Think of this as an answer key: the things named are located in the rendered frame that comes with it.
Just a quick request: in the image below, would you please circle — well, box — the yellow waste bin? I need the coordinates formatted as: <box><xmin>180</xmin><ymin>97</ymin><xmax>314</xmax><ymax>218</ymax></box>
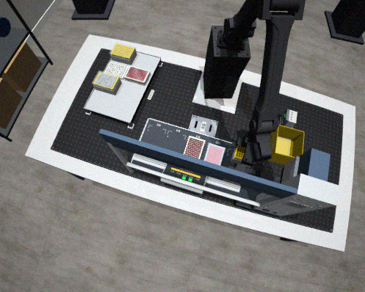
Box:
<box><xmin>267</xmin><ymin>125</ymin><xmax>304</xmax><ymax>165</ymax></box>

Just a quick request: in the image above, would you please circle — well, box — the white trough reservoir with red liquid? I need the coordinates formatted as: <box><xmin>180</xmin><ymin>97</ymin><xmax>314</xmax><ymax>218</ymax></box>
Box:
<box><xmin>124</xmin><ymin>66</ymin><xmax>151</xmax><ymax>86</ymax></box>

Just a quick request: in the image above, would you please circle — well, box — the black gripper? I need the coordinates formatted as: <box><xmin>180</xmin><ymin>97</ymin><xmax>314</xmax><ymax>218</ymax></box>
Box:
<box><xmin>232</xmin><ymin>129</ymin><xmax>254</xmax><ymax>147</ymax></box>

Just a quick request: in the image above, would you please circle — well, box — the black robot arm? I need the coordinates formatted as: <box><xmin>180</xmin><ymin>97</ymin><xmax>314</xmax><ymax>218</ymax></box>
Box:
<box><xmin>217</xmin><ymin>0</ymin><xmax>306</xmax><ymax>167</ymax></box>

